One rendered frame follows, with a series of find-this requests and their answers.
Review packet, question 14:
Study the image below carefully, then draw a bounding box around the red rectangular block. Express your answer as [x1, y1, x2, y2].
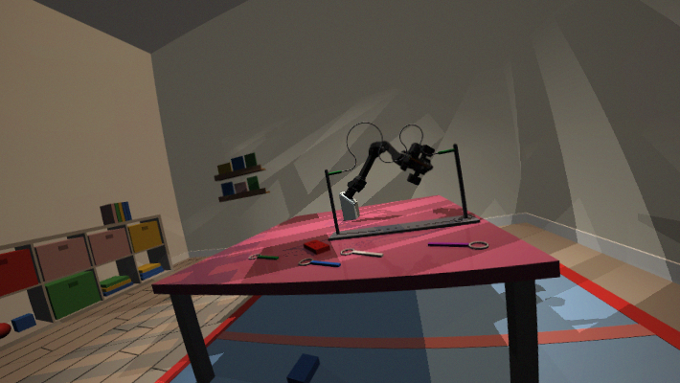
[303, 240, 330, 255]

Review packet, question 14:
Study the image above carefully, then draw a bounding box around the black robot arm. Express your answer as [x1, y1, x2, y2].
[343, 141, 421, 199]

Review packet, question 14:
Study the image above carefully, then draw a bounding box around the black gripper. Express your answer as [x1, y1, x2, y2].
[407, 145, 435, 185]

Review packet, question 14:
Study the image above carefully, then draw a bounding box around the grey stick with loop end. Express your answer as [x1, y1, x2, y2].
[341, 249, 383, 258]

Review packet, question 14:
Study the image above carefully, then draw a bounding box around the purple handle with grey loop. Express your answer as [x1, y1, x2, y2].
[428, 241, 488, 249]

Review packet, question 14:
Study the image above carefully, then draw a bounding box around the blue handle with grey loop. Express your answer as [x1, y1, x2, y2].
[299, 258, 341, 267]

